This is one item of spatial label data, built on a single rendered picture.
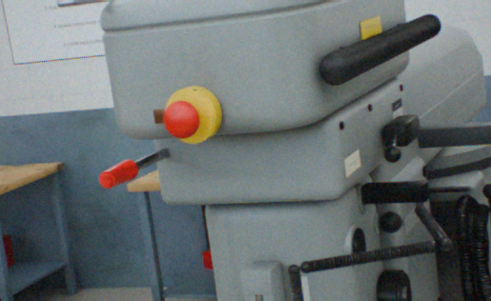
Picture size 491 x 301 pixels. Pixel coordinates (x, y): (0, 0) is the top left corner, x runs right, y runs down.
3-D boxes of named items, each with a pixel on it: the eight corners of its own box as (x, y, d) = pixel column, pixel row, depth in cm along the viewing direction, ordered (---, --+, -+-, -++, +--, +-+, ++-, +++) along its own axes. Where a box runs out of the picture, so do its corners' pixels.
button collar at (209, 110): (218, 142, 104) (211, 86, 103) (169, 145, 106) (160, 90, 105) (226, 138, 106) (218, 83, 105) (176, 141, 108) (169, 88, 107)
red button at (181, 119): (196, 139, 102) (191, 101, 101) (162, 141, 103) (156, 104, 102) (210, 132, 104) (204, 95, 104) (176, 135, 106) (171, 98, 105)
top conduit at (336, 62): (351, 85, 102) (347, 50, 102) (313, 88, 104) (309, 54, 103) (442, 36, 143) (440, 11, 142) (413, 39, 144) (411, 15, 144)
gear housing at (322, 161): (345, 202, 112) (335, 116, 111) (158, 209, 122) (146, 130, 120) (414, 142, 142) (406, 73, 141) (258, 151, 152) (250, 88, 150)
